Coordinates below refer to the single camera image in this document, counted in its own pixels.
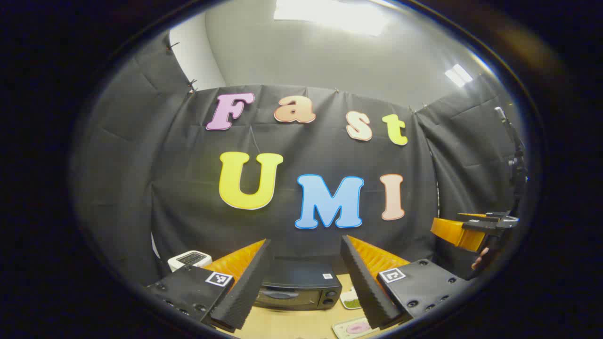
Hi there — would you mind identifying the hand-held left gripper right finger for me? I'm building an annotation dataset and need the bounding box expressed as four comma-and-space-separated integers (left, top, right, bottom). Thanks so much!
340, 234, 472, 330

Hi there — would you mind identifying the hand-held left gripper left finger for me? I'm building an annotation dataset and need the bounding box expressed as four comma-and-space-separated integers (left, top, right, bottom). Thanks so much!
144, 239, 274, 331

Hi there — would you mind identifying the square cream plate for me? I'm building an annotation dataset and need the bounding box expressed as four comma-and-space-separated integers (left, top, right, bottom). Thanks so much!
332, 316, 380, 339

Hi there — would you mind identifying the black electric oven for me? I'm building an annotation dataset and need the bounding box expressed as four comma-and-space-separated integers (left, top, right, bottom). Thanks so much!
254, 258, 343, 311

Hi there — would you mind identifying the white divided bean tray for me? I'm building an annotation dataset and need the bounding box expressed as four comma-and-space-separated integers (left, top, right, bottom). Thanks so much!
340, 287, 362, 310

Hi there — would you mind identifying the black stand pole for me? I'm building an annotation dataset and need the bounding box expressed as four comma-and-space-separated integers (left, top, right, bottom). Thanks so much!
495, 107, 527, 217

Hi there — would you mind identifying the white small appliance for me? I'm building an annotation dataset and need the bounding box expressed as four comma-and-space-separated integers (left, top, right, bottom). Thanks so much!
167, 250, 212, 273

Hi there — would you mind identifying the small ceiling light panel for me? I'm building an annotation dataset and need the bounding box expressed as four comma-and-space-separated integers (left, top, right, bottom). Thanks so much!
444, 64, 473, 88

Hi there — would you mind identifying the large ceiling light panel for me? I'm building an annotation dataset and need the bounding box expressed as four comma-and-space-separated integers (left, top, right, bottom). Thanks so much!
273, 0, 389, 36

